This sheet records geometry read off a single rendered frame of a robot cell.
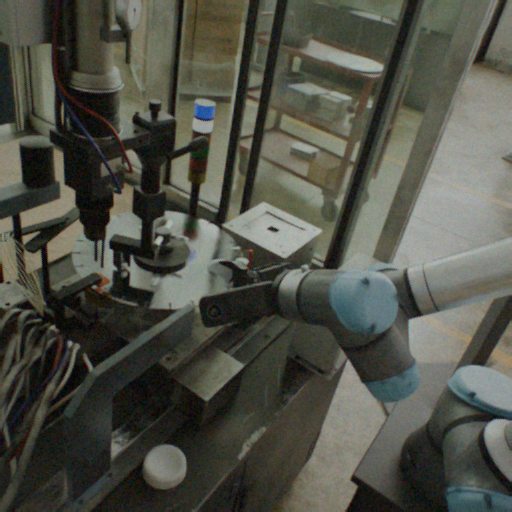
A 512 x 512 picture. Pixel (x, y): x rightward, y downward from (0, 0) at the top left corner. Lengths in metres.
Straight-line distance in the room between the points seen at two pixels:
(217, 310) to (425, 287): 0.29
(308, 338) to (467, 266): 0.44
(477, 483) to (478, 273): 0.28
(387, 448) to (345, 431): 1.00
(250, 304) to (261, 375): 0.38
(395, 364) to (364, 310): 0.11
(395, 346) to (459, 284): 0.14
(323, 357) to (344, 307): 0.50
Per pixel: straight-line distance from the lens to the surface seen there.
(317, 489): 1.89
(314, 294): 0.66
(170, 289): 0.95
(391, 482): 1.03
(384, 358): 0.68
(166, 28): 1.50
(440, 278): 0.77
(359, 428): 2.09
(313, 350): 1.11
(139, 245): 0.94
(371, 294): 0.62
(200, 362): 1.01
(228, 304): 0.74
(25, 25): 0.74
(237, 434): 1.00
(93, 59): 0.74
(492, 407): 0.90
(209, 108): 1.20
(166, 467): 0.93
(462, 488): 0.83
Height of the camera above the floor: 1.54
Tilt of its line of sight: 34 degrees down
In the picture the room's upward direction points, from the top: 12 degrees clockwise
